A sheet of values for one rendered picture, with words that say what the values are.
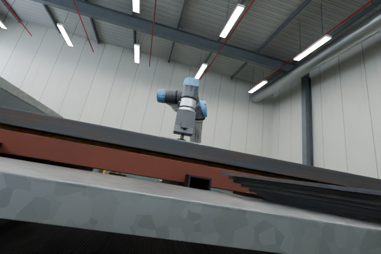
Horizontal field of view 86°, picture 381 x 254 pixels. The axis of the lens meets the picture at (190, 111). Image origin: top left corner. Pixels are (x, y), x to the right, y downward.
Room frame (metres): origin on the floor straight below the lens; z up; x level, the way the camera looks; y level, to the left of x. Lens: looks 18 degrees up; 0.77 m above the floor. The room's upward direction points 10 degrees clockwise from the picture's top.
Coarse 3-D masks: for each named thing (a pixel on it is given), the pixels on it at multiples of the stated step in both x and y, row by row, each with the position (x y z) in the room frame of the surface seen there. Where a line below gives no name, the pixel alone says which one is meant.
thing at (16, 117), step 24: (0, 120) 0.45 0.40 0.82; (24, 120) 0.45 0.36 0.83; (48, 120) 0.46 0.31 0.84; (72, 120) 0.47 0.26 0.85; (120, 144) 0.48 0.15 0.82; (144, 144) 0.49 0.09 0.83; (168, 144) 0.50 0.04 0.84; (192, 144) 0.51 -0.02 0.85; (264, 168) 0.53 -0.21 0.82; (288, 168) 0.54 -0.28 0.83; (312, 168) 0.55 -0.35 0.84
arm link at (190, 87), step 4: (184, 80) 0.89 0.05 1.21; (188, 80) 0.87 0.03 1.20; (192, 80) 0.86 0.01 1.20; (196, 80) 0.87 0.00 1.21; (184, 84) 0.87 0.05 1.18; (188, 84) 0.86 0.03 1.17; (192, 84) 0.86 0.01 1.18; (196, 84) 0.87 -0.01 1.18; (184, 88) 0.87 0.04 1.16; (188, 88) 0.86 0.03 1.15; (192, 88) 0.86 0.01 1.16; (196, 88) 0.87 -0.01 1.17; (184, 92) 0.87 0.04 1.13; (188, 92) 0.86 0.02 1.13; (192, 92) 0.86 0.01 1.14; (196, 92) 0.88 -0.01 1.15; (184, 96) 0.87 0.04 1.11; (188, 96) 0.86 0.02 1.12; (192, 96) 0.87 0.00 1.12; (196, 96) 0.88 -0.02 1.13; (196, 100) 0.90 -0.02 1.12
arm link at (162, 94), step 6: (162, 90) 0.99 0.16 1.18; (168, 90) 0.98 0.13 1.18; (174, 90) 0.98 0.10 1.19; (156, 96) 1.00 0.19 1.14; (162, 96) 0.99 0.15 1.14; (168, 96) 0.98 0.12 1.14; (174, 96) 0.97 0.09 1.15; (162, 102) 1.01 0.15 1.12; (168, 102) 1.01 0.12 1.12; (174, 102) 1.00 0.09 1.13; (174, 108) 1.24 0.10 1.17
